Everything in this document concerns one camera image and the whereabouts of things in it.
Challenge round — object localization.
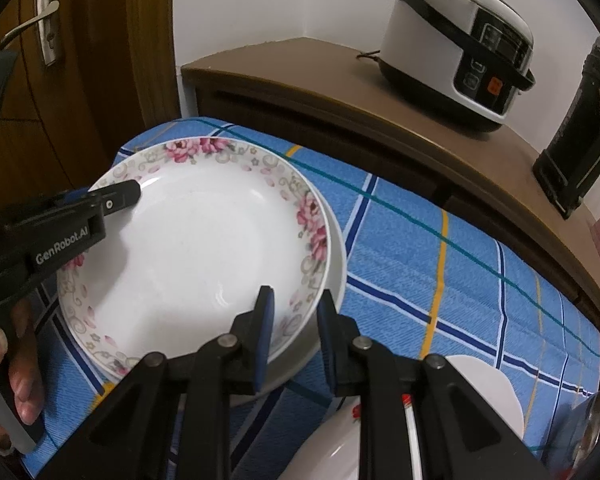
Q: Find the brown wooden door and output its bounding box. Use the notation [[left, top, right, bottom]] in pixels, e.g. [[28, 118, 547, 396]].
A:
[[0, 0, 182, 221]]

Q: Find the white black rice cooker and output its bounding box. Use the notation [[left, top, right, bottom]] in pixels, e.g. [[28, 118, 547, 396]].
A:
[[377, 0, 537, 134]]

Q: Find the plain white plate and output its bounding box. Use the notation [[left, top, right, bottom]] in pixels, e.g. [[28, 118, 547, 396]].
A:
[[107, 155, 347, 408]]

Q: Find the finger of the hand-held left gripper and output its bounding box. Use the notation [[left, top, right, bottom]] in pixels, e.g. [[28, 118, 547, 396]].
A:
[[50, 187, 90, 208], [92, 180, 143, 217]]

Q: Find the person's left hand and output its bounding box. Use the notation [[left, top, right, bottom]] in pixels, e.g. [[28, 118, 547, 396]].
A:
[[0, 300, 47, 453]]

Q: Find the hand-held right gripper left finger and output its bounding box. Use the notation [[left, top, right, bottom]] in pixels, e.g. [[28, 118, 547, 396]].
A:
[[37, 285, 276, 480]]

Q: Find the black thermos flask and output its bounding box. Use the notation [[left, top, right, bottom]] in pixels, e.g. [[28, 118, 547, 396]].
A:
[[532, 35, 600, 220]]

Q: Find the silver door handle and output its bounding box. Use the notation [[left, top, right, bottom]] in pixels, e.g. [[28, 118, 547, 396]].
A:
[[2, 0, 62, 66]]

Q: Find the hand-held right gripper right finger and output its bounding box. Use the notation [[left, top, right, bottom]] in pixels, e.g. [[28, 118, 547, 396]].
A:
[[316, 290, 551, 480]]

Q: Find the brown wooden cabinet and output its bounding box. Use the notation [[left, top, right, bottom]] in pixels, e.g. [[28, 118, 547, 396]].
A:
[[180, 37, 600, 346]]

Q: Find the blue plaid towel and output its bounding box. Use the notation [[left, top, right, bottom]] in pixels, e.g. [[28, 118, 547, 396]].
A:
[[20, 116, 600, 480]]

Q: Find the pale pink bowl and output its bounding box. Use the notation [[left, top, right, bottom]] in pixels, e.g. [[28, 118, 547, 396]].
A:
[[447, 354, 525, 438]]

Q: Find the white bowl with red print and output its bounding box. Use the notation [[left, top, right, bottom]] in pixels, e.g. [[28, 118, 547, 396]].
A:
[[287, 392, 426, 480]]

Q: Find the floral rim white plate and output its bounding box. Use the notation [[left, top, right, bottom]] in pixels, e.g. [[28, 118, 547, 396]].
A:
[[56, 136, 331, 378]]

